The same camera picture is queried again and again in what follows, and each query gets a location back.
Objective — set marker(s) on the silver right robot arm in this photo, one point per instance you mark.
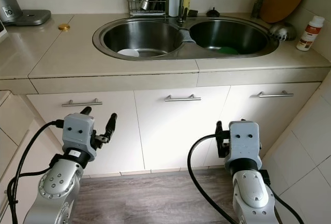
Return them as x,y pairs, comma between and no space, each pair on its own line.
251,193

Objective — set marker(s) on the gold jar lid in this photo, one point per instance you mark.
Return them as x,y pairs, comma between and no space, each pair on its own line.
64,27

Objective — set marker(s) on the small black block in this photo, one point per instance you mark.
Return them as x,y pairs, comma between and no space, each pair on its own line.
192,13

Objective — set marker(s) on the stainless steel double sink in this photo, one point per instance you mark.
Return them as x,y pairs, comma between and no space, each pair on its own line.
142,38

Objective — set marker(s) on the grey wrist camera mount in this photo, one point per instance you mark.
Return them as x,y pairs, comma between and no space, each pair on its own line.
78,131
245,141

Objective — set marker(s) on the grey appliance base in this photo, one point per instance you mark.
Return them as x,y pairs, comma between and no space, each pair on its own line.
31,17

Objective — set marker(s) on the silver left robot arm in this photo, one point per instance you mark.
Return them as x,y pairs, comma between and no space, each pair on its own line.
59,182

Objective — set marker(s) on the shiny steel bowl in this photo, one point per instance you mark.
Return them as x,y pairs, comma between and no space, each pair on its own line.
283,31

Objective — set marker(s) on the small plain white bowl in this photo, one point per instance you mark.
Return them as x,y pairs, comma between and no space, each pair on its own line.
128,53

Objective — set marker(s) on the green plastic dish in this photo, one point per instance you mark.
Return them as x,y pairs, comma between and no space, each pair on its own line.
228,50

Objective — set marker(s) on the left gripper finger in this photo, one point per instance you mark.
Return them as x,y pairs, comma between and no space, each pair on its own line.
86,110
111,124

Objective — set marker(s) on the cream sink base cabinet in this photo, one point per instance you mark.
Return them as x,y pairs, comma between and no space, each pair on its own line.
155,136

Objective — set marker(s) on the white countertop appliance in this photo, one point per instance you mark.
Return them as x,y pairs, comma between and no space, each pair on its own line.
2,30

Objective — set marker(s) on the steel gooseneck spray faucet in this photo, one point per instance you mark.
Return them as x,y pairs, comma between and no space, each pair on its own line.
147,1

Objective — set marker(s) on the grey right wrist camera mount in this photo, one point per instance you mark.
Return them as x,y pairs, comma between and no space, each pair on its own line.
245,141

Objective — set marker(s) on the cream side cabinet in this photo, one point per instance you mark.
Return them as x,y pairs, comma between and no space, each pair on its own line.
18,146

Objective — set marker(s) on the white bottle orange label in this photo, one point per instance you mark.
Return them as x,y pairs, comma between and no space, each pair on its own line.
309,33

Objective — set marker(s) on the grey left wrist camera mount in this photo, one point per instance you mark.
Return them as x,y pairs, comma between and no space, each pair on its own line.
78,131

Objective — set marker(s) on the black sink plug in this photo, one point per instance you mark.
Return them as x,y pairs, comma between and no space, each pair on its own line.
213,13

